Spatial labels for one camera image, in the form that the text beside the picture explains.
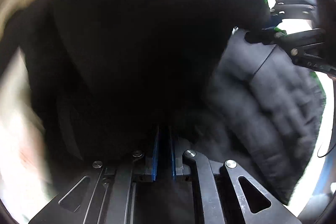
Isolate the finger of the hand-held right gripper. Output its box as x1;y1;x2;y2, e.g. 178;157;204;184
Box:
244;26;336;73
266;0;318;20

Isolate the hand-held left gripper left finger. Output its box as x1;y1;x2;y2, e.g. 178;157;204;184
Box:
28;126;160;224

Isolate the black hooded jacket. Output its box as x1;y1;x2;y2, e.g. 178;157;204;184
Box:
24;0;327;206

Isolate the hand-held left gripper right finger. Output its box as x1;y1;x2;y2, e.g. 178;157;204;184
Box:
168;126;302;224

